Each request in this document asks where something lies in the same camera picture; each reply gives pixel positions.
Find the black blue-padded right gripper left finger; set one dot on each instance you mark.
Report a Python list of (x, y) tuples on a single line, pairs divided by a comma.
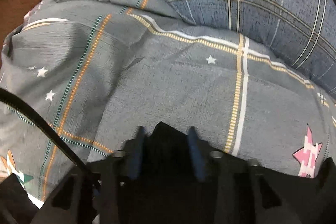
[(81, 197)]

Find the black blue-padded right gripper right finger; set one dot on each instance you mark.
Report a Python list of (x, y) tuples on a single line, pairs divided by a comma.
[(243, 194)]

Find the black pants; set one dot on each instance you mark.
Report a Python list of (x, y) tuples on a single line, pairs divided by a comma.
[(167, 190)]

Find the grey patterned bed sheet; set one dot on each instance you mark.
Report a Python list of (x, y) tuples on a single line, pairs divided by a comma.
[(95, 70)]

